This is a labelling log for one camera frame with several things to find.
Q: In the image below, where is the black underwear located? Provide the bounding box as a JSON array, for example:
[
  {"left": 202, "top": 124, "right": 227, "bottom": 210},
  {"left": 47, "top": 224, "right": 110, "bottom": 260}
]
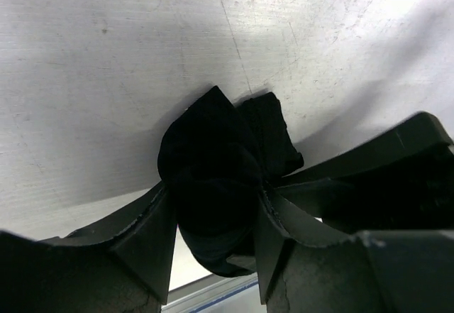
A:
[{"left": 157, "top": 87, "right": 304, "bottom": 278}]

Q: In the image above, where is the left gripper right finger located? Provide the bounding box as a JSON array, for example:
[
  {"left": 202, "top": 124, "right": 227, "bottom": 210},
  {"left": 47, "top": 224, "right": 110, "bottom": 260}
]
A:
[{"left": 254, "top": 190, "right": 453, "bottom": 312}]

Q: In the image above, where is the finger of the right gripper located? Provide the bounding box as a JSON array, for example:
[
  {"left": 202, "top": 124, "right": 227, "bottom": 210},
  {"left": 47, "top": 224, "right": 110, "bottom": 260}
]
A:
[{"left": 273, "top": 112, "right": 453, "bottom": 231}]

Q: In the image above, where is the aluminium mounting rail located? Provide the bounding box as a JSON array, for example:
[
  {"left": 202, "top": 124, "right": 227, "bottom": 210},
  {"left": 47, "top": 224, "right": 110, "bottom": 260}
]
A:
[{"left": 161, "top": 274, "right": 267, "bottom": 313}]

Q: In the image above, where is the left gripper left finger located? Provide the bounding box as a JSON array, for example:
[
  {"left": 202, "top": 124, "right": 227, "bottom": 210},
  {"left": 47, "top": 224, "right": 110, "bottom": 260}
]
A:
[{"left": 1, "top": 185, "right": 176, "bottom": 312}]

